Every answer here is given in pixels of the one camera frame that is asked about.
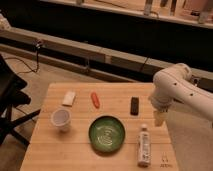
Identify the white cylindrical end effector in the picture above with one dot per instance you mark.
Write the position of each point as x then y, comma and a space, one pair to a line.
159, 118

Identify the green ceramic bowl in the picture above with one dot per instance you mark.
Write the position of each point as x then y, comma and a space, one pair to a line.
106, 134

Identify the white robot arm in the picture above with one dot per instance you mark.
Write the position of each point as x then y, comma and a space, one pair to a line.
174, 83

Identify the black remote control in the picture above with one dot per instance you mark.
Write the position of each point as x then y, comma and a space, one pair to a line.
134, 108

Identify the white plastic bottle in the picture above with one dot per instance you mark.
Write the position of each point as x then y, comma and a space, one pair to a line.
144, 150

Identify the orange carrot toy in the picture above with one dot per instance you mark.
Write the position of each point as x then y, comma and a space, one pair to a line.
95, 100

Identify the white rectangular block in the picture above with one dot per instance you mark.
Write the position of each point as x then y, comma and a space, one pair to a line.
69, 98

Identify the translucent plastic cup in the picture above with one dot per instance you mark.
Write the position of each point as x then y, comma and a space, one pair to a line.
61, 120

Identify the black office chair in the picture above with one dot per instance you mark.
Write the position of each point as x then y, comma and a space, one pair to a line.
11, 96

